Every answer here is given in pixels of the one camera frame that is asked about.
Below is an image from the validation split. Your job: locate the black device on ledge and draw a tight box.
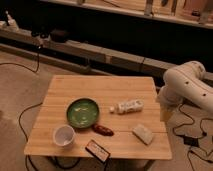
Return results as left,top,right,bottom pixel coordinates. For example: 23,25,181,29
50,29,69,43

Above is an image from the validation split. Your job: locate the black rectangular box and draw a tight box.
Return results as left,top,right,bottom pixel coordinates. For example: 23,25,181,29
85,140,110,163

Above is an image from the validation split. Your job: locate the wooden table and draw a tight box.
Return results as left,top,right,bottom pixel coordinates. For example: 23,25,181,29
24,75,172,160

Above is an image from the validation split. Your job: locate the black floor cable left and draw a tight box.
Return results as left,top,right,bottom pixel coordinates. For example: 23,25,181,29
0,44,44,171

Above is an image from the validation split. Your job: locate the white sponge block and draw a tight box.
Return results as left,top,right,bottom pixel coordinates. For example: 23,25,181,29
132,124,154,145

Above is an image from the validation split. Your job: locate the black floor cable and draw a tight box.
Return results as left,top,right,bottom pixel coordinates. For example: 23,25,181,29
172,103,213,171
0,44,44,171

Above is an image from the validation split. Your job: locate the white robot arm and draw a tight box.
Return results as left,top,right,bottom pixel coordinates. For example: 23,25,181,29
158,61,213,114

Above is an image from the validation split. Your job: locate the black floor cable right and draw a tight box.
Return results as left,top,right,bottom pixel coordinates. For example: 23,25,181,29
172,103,213,171

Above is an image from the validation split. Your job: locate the dark red pepper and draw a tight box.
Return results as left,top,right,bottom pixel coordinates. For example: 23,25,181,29
92,124,114,136

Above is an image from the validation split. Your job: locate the green ceramic plate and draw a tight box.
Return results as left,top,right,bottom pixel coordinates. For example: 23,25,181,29
66,98,100,129

